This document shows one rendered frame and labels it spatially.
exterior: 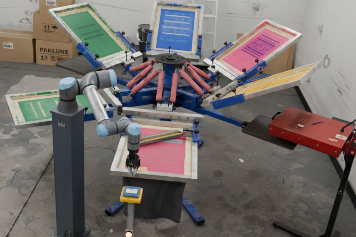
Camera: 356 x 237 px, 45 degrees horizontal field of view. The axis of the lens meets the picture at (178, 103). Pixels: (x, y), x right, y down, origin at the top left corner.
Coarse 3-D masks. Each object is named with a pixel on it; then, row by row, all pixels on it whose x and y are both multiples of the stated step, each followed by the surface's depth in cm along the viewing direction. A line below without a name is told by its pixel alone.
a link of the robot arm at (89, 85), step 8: (88, 72) 277; (88, 80) 270; (96, 80) 273; (88, 88) 268; (96, 88) 272; (88, 96) 266; (96, 96) 265; (96, 104) 261; (96, 112) 259; (104, 112) 259; (96, 120) 258; (104, 120) 255; (96, 128) 255; (104, 128) 251; (112, 128) 254; (104, 136) 254
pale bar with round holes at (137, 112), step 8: (128, 112) 362; (136, 112) 362; (144, 112) 362; (152, 112) 361; (160, 112) 363; (168, 112) 364; (176, 112) 365; (184, 120) 363; (192, 120) 363; (200, 120) 362
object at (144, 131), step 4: (144, 128) 353; (148, 128) 354; (144, 132) 347; (148, 132) 348; (152, 132) 348; (156, 132) 349; (160, 132) 349; (156, 144) 332; (140, 164) 306; (144, 164) 306; (148, 164) 306; (152, 164) 307; (148, 168) 302; (152, 168) 302
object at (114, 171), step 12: (132, 120) 357; (144, 120) 358; (156, 120) 360; (120, 144) 320; (192, 144) 329; (120, 156) 308; (192, 156) 314; (120, 168) 293; (192, 168) 300; (168, 180) 291; (180, 180) 290; (192, 180) 290
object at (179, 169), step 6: (174, 138) 343; (180, 138) 344; (162, 144) 332; (168, 144) 333; (174, 144) 334; (180, 144) 335; (180, 150) 327; (180, 156) 320; (180, 162) 312; (156, 168) 303; (162, 168) 303; (168, 168) 304; (174, 168) 304; (180, 168) 305
